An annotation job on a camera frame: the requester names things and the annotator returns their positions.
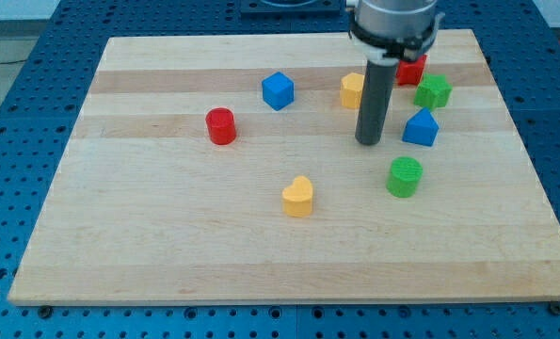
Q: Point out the red block behind rod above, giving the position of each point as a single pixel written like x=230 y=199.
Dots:
x=410 y=73

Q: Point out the blue triangle block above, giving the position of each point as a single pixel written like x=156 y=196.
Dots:
x=421 y=129

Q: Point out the yellow heart block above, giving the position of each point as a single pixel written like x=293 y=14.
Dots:
x=297 y=198

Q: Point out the light wooden board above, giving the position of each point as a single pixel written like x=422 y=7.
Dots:
x=145 y=209

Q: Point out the red cylinder block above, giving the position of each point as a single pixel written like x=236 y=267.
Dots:
x=221 y=126

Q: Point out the dark blue base plate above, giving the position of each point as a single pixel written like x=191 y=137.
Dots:
x=252 y=8

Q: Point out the green cylinder block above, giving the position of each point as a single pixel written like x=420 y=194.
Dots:
x=404 y=176

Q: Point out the yellow hexagon block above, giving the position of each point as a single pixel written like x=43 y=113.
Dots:
x=351 y=90

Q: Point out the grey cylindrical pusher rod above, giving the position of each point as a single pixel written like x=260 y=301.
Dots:
x=374 y=103

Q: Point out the blue cube block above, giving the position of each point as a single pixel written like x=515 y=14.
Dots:
x=278 y=90

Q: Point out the green star block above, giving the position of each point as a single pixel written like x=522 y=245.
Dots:
x=433 y=91

